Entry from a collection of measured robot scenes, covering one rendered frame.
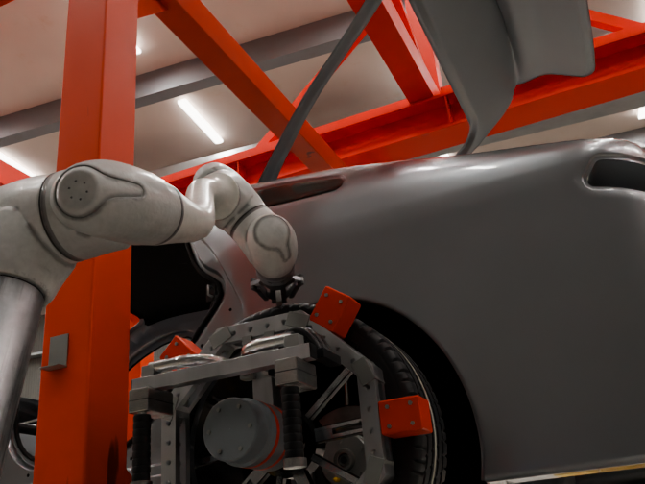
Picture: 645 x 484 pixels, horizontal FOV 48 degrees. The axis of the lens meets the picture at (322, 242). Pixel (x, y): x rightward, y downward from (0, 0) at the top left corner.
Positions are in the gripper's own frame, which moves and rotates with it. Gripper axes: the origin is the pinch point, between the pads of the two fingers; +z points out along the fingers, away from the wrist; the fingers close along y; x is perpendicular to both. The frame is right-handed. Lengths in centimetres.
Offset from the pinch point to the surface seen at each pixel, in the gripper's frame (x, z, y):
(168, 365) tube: -20.3, -22.4, -24.1
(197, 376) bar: -24.3, -25.7, -17.7
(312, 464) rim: -40.7, -1.7, 4.3
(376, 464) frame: -45, -21, 17
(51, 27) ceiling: 573, 526, -254
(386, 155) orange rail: 178, 232, 74
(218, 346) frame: -12.2, -6.1, -15.2
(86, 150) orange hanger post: 54, 7, -52
